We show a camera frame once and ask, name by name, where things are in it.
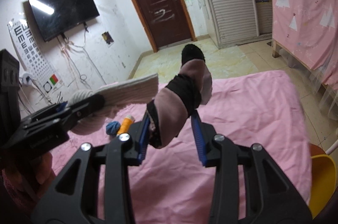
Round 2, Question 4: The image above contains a worn plastic floor mat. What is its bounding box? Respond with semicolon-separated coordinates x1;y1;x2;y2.
131;38;259;80

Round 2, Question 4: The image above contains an orange chair with white frame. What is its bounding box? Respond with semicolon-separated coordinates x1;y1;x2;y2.
309;132;338;158

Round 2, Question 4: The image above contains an orange thread spool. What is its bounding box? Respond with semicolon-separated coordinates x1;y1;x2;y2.
117;115;134;136

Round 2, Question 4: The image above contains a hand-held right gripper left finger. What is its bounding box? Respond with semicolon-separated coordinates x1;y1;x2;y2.
31;112;155;224

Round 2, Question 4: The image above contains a black wall television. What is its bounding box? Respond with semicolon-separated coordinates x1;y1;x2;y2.
28;0;100;42

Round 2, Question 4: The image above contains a beige ribbed sock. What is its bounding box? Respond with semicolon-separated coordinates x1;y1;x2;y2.
68;74;159;136

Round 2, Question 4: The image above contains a blue yarn ball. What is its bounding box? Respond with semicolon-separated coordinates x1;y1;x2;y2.
106;122;120;137

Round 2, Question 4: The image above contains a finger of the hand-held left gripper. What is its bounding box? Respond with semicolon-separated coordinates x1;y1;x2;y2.
22;102;67;126
63;94;106;133

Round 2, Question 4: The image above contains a yellow plastic bin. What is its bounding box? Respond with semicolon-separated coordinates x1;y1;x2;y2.
309;154;336;219

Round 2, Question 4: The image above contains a pink bed sheet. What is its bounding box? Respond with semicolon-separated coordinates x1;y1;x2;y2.
50;69;313;224

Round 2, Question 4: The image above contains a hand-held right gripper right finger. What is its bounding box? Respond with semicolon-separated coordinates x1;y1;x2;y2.
191;109;313;224

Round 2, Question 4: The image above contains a pink and black sock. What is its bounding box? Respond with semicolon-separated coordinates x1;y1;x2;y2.
146;45;213;149

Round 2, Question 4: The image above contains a pink tree-print curtain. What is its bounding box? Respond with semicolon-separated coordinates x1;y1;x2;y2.
268;0;338;87

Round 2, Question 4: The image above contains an open wall junction box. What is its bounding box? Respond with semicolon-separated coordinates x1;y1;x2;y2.
102;31;114;45

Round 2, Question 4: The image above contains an eye chart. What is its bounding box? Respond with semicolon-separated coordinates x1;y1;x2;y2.
7;18;64;94

